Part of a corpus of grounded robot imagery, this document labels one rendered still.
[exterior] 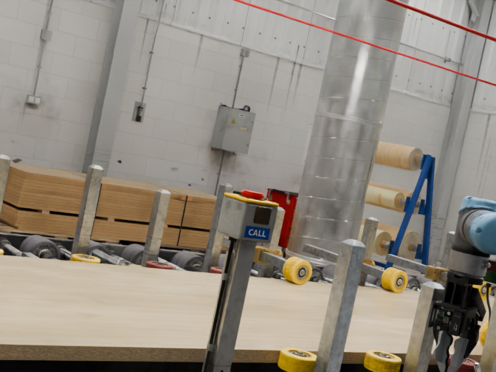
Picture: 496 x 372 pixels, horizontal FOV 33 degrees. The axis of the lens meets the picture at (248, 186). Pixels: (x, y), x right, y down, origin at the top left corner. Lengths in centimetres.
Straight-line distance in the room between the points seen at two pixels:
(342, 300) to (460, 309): 23
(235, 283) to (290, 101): 940
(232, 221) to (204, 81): 859
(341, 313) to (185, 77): 833
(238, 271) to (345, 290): 25
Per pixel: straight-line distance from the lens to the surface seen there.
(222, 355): 148
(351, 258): 161
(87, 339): 160
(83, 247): 253
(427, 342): 182
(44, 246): 290
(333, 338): 163
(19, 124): 897
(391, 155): 917
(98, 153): 916
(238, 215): 142
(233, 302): 146
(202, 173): 1013
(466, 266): 170
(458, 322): 170
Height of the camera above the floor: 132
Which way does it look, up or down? 3 degrees down
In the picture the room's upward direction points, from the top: 12 degrees clockwise
